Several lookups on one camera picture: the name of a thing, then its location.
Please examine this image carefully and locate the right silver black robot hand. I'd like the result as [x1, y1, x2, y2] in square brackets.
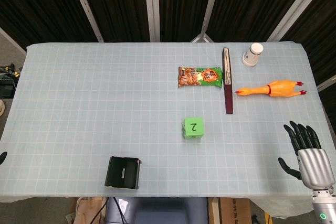
[278, 121, 336, 190]

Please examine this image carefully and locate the green number cube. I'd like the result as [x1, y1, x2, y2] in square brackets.
[182, 116, 204, 140]

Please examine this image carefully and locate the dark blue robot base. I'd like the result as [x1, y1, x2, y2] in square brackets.
[106, 197, 209, 224]

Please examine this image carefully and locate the light blue grid tablecloth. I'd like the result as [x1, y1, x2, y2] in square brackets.
[0, 40, 336, 216]

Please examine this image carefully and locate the yellow rubber chicken toy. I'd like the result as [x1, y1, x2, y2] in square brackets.
[235, 80, 307, 99]

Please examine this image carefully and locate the brown cardboard carton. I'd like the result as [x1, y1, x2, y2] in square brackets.
[219, 197, 253, 224]

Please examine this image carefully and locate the dark red folded fan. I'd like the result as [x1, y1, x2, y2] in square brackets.
[223, 47, 234, 115]

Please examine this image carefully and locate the white paper cup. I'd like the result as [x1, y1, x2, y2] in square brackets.
[241, 42, 264, 67]

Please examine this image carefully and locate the dark ribbed partition panel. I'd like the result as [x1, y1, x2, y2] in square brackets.
[76, 0, 151, 43]
[280, 0, 336, 88]
[0, 0, 98, 50]
[207, 0, 316, 42]
[158, 0, 216, 43]

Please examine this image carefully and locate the green orange snack bag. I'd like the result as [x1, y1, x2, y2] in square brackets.
[177, 66, 224, 89]

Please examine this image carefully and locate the black open cardboard box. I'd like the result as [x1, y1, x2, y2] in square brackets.
[104, 156, 143, 190]

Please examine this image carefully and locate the black equipment with yellow tools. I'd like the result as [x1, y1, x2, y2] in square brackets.
[0, 63, 21, 99]

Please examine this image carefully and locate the grey partition frame rail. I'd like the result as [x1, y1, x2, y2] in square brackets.
[0, 27, 27, 52]
[316, 73, 336, 91]

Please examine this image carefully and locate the white partition frame post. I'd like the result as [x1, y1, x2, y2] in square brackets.
[190, 0, 224, 44]
[143, 0, 161, 42]
[67, 0, 104, 42]
[266, 0, 324, 42]

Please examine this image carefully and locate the light wooden frame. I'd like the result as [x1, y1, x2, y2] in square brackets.
[75, 197, 106, 224]

